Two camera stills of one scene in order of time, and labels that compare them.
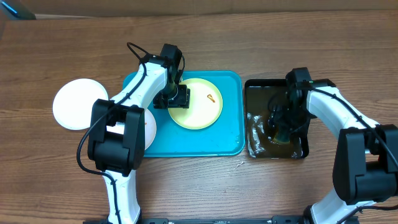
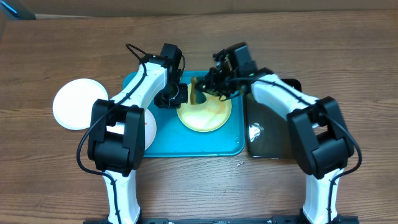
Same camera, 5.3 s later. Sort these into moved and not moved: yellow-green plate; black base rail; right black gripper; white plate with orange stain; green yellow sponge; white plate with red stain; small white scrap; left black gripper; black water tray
Moved: right black gripper; yellow-green plate; green yellow sponge
Not moved: black water tray; white plate with red stain; small white scrap; left black gripper; black base rail; white plate with orange stain
